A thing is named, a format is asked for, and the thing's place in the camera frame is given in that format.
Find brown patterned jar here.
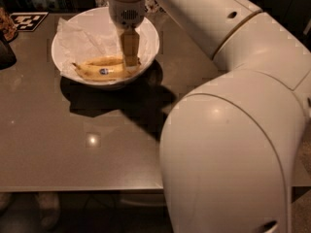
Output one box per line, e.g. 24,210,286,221
0,7,18,42

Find yellow banana behind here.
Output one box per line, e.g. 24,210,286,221
85,56,123,66

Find dark object at left edge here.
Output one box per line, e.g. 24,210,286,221
0,41,17,69

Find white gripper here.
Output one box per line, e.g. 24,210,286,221
109,0,145,66

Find black white marker tag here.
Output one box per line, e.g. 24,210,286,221
11,12,49,32

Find white bowl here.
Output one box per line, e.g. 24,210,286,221
52,7,159,90

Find white paper liner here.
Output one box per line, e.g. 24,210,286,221
54,18,144,83

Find yellow banana with sticker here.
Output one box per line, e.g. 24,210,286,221
74,62,140,82

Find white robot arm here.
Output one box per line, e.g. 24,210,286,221
109,0,310,233

